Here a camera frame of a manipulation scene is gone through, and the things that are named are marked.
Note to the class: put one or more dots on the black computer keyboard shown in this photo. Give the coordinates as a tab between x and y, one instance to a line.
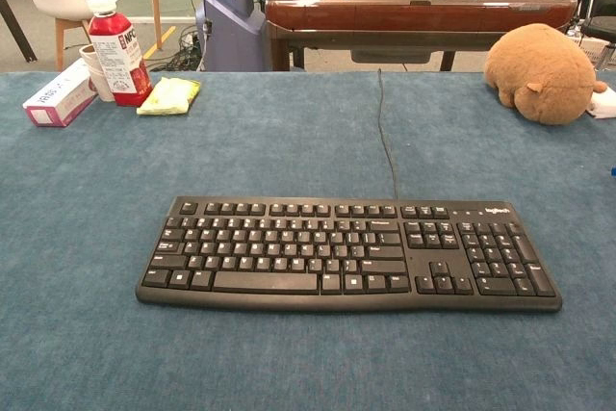
289	281

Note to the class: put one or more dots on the white plastic basket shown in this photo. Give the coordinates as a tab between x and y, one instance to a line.
594	47

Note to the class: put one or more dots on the pink and white box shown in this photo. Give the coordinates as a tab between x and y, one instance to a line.
60	98

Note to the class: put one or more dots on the white paper cup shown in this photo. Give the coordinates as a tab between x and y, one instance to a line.
94	71

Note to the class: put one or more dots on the blue table cloth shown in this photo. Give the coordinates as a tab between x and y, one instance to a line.
289	151

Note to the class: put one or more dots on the brown mahjong table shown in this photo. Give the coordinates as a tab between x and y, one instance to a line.
414	7

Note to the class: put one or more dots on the red juice bottle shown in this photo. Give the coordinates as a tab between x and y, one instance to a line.
118	59

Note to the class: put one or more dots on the white crumpled tissue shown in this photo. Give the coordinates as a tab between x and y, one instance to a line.
602	105

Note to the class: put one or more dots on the yellow cloth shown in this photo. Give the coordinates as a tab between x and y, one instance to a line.
169	95

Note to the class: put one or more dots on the brown plush toy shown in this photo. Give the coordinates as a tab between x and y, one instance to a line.
539	74

